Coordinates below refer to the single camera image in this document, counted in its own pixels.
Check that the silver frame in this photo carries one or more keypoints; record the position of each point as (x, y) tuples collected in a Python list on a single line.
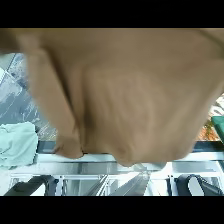
[(100, 180)]

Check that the tan T-shirt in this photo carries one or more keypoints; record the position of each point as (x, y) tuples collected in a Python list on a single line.
[(126, 93)]

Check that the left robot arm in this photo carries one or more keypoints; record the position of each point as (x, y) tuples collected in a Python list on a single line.
[(35, 186)]

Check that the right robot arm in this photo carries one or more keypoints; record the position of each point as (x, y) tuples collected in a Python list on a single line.
[(196, 186)]

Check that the pale green garment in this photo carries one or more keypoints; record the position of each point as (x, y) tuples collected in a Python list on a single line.
[(16, 143)]

